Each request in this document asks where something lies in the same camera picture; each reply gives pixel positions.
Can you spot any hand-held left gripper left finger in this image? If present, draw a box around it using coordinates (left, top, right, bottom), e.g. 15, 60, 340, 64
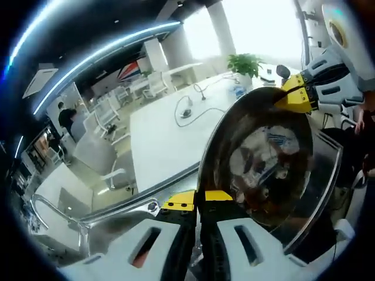
57, 190, 200, 281

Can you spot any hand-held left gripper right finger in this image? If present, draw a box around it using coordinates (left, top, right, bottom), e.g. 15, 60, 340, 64
200, 190, 313, 281

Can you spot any stainless steel sink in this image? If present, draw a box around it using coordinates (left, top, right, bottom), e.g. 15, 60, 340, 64
77, 191, 165, 264

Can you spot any steel bowl with water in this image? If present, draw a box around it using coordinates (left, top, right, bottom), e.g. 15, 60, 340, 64
197, 85, 315, 235

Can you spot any chrome sink faucet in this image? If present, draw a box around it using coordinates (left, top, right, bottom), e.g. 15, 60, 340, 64
30, 193, 90, 235

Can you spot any person's right hand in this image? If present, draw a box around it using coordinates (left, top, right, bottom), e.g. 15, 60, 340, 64
354, 98, 375, 137

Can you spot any blue white packet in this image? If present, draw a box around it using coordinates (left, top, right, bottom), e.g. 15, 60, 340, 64
230, 84, 247, 99

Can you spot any potted green plant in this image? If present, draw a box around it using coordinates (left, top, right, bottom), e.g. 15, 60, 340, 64
227, 53, 266, 87

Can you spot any row of white office chairs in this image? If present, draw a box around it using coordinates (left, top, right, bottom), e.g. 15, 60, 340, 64
46, 70, 171, 190

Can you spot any short ceiling light strip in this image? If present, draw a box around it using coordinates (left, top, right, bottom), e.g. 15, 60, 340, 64
15, 135, 25, 159

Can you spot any ceiling air conditioner unit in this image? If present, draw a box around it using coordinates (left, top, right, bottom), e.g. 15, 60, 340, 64
22, 68, 59, 97

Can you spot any long ceiling light strip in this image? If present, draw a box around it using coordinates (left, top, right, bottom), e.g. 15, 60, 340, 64
8, 8, 73, 68
32, 20, 182, 115

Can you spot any grey desk cable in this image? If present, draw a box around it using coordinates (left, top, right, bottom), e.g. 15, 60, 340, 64
175, 95, 226, 128

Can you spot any flag pattern wall picture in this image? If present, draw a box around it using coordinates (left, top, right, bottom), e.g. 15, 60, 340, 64
117, 60, 141, 84

